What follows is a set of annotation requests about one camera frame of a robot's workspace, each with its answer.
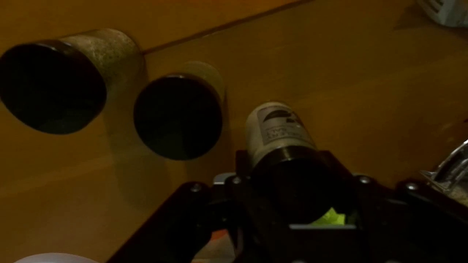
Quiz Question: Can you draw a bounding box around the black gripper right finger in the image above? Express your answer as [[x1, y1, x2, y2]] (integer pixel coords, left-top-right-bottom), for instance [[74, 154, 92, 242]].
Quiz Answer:
[[320, 150, 468, 263]]

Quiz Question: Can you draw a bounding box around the clear plastic measuring cup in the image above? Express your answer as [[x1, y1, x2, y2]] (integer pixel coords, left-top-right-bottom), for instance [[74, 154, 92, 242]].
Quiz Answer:
[[13, 253, 89, 263]]

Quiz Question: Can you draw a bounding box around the white label spice bottle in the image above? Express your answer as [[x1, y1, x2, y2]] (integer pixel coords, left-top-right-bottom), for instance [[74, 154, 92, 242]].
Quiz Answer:
[[245, 103, 352, 224]]

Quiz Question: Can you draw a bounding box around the wire spice rack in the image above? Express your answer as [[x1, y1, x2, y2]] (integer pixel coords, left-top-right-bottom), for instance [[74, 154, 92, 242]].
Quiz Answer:
[[421, 141, 468, 207]]

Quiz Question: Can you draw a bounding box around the white lined trash bin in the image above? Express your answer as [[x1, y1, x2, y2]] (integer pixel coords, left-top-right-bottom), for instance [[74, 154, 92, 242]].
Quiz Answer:
[[415, 0, 468, 28]]

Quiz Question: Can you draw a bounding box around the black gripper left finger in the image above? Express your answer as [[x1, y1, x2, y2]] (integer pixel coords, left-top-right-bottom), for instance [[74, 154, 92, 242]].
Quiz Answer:
[[106, 180, 245, 263]]

